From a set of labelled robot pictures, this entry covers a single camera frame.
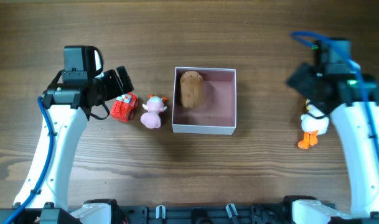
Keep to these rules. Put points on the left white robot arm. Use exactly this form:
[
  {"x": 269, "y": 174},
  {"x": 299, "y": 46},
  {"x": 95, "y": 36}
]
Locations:
[{"x": 66, "y": 108}]

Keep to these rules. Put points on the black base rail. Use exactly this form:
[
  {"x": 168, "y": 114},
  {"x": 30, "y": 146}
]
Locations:
[{"x": 204, "y": 214}]

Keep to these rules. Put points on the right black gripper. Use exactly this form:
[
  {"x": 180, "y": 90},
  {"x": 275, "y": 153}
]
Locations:
[{"x": 299, "y": 79}]

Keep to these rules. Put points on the red toy truck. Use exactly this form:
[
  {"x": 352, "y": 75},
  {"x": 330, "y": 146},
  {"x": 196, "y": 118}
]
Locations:
[{"x": 124, "y": 107}]

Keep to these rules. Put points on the pink pig toy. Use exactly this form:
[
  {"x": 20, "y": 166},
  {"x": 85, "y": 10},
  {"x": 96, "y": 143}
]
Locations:
[{"x": 154, "y": 106}]

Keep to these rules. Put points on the white box pink inside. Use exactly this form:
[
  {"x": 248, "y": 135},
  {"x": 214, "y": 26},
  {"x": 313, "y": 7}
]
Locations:
[{"x": 217, "y": 114}]

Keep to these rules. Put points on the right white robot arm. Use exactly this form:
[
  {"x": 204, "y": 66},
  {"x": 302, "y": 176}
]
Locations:
[{"x": 338, "y": 92}]

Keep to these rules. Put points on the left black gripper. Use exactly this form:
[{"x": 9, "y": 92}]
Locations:
[{"x": 117, "y": 89}]

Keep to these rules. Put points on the white plush duck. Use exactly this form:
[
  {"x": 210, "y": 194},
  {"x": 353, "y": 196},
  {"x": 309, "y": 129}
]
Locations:
[{"x": 313, "y": 123}]

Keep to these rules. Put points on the brown plush toy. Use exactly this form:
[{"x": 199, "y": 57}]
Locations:
[{"x": 191, "y": 90}]

